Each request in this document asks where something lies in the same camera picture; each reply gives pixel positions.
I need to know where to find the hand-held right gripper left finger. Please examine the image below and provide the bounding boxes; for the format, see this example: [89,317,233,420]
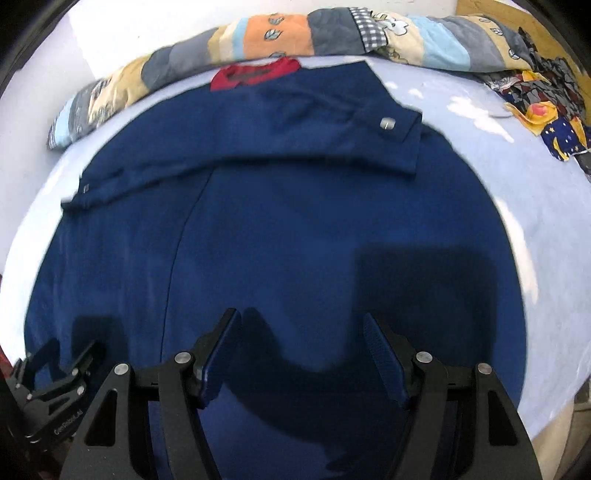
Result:
[60,308,242,480]

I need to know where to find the dark colourful printed cloth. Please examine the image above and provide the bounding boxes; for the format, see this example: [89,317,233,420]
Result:
[480,28,591,174]

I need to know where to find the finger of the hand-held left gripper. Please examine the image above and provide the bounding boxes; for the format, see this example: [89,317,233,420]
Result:
[11,338,62,398]
[68,340,100,398]

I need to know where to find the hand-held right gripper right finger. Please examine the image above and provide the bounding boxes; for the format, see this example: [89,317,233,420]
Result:
[364,313,543,480]

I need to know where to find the patchwork quilt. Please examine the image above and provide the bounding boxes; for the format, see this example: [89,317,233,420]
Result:
[46,7,539,151]

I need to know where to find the navy jacket with red collar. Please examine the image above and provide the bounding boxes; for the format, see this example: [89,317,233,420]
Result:
[23,58,529,480]

